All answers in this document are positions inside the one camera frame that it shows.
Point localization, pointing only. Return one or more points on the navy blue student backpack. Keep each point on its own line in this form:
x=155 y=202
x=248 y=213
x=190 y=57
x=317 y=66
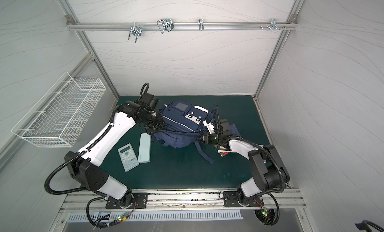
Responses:
x=183 y=126

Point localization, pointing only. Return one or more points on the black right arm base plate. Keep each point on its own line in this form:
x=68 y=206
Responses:
x=236 y=199

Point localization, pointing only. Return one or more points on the metal ring clamp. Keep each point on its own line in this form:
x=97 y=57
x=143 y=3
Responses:
x=200 y=24

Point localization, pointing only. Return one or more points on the metal u-bolt clamp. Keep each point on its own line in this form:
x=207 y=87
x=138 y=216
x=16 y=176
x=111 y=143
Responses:
x=165 y=25
x=135 y=32

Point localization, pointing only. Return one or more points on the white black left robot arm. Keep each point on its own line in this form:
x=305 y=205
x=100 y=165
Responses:
x=86 y=169

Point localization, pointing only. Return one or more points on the metal u-bolt clamp left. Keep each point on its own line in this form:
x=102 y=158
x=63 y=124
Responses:
x=135 y=32

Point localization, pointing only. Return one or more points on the metal bracket clamp right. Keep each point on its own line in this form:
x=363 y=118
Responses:
x=273 y=26

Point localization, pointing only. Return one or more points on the white wire basket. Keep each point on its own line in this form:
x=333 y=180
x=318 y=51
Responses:
x=58 y=118

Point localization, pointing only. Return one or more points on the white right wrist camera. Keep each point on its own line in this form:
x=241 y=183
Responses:
x=209 y=126

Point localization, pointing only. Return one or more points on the metal u-bolt clamp middle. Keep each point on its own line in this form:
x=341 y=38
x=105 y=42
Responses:
x=165 y=25

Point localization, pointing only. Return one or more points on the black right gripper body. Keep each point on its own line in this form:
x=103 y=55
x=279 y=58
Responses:
x=210 y=136

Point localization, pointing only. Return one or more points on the grey green calculator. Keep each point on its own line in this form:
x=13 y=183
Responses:
x=128 y=157

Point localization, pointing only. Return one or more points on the mint green pencil case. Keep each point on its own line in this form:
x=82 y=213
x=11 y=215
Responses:
x=144 y=148

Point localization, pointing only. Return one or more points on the white slotted cable duct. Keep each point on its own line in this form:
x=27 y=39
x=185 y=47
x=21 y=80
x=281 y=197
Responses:
x=149 y=216

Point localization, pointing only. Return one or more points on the aluminium crossbar rail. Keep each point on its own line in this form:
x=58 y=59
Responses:
x=179 y=26

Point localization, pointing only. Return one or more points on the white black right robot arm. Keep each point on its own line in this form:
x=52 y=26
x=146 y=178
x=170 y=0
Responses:
x=268 y=171

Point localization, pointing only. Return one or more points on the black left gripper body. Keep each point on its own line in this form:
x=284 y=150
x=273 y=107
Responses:
x=153 y=124

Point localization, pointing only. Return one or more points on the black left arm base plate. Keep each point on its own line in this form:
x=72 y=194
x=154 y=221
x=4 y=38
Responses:
x=134 y=200

